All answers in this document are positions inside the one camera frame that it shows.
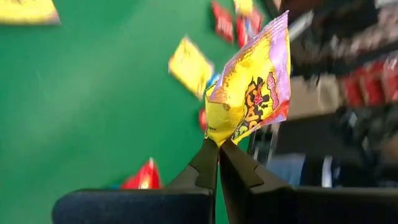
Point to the green table mat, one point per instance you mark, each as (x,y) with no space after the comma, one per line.
(77,109)

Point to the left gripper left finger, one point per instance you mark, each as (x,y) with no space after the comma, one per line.
(192,199)

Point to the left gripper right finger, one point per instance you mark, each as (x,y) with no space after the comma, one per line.
(248,199)

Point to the yellow Sour Patch candy pack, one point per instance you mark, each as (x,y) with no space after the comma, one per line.
(189,65)
(243,6)
(245,87)
(25,11)

